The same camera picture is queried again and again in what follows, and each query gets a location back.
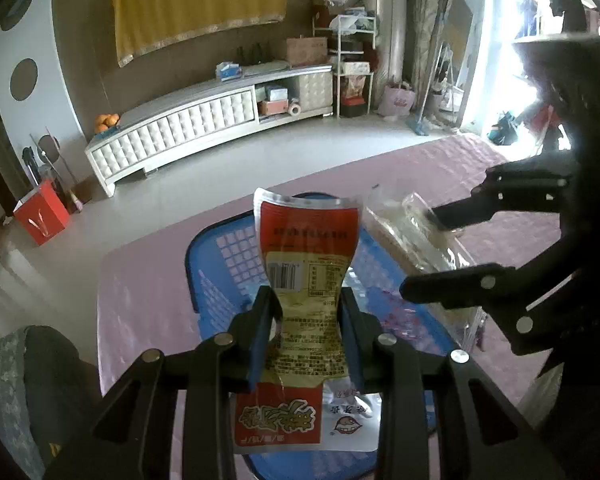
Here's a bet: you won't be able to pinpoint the red white snack packet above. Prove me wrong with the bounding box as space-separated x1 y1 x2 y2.
252 187 363 386

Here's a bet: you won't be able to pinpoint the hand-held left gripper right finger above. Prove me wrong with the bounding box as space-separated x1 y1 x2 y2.
337 287 566 480

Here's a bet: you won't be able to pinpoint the blue plastic basket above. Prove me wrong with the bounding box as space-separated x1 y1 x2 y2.
185 192 461 478

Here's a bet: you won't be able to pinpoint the red gift bag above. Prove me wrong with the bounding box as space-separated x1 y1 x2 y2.
13 180 71 247

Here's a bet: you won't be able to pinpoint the blue mop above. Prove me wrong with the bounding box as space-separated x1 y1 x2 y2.
407 10 453 136

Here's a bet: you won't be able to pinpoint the dark sofa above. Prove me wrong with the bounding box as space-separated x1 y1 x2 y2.
0 325 103 480

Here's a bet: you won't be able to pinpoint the silver white snack packet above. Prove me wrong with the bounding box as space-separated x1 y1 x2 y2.
320 380 381 453

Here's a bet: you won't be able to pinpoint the white tufted TV cabinet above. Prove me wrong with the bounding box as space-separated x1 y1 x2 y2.
85 62 335 198

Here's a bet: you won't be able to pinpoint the round wall plaque blue motif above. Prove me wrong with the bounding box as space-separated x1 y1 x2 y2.
0 0 36 31

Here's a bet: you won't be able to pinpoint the white metal rack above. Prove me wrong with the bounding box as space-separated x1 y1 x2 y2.
312 12 378 120

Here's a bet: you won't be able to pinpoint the round brown wall plaque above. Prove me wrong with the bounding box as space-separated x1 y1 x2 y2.
9 58 39 101

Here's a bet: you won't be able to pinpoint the pink shopping bag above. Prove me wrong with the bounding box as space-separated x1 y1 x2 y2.
377 81 415 118

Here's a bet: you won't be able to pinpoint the cardboard box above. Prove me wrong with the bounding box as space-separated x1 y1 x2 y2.
286 36 329 66

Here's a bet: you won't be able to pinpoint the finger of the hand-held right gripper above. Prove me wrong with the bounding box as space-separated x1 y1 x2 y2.
431 156 583 230
399 262 583 357

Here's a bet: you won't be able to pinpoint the red yellow print snack packet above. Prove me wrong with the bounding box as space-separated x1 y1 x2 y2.
232 380 326 456

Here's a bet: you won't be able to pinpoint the round-headed floor stand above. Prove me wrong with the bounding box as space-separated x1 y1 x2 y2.
22 132 81 211

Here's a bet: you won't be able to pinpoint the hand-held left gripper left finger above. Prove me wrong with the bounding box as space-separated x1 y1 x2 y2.
45 285 286 480

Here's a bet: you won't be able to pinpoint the clear bread packet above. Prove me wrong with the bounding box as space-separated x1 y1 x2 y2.
362 186 488 353

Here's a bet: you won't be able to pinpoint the pink tablecloth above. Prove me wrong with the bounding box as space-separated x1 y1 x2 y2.
96 135 581 480

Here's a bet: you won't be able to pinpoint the oranges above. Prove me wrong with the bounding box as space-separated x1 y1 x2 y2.
94 112 122 135

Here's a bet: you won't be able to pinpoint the grey lace cloth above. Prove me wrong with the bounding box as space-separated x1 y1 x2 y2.
0 327 46 480

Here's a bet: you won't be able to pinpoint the arched floor mirror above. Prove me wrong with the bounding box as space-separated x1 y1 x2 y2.
432 0 487 128

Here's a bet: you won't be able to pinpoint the silver standing air conditioner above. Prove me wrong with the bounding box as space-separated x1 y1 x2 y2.
375 0 416 91

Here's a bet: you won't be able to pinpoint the yellow cloth cover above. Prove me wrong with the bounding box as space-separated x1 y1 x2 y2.
112 0 287 68

